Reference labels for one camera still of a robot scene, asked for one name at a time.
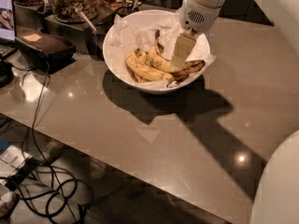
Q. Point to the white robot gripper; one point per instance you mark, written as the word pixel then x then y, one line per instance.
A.
pixel 198 17

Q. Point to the spotted yellow banana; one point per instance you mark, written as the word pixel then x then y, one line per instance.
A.
pixel 146 71
pixel 156 60

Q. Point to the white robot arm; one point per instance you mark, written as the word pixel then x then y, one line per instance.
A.
pixel 277 197

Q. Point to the small banana left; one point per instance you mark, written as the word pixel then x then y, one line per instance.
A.
pixel 142 57

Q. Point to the spotted yellow banana front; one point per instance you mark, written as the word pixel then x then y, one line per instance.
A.
pixel 146 71

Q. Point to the white ceramic bowl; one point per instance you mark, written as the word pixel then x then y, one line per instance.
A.
pixel 138 49

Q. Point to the white paper liner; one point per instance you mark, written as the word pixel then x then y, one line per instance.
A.
pixel 137 31

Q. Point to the black display stand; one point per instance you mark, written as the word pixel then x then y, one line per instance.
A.
pixel 80 34

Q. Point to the glass jar of nuts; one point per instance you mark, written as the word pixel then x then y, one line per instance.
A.
pixel 68 10

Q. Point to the black pouch with label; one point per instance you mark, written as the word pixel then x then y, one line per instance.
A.
pixel 45 52

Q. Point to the laptop with lit screen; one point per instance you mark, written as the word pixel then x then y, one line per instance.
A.
pixel 8 31

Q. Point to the power adapter on floor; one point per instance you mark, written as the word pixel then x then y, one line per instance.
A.
pixel 15 166

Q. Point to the white scoop handle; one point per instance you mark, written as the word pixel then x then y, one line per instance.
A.
pixel 85 18

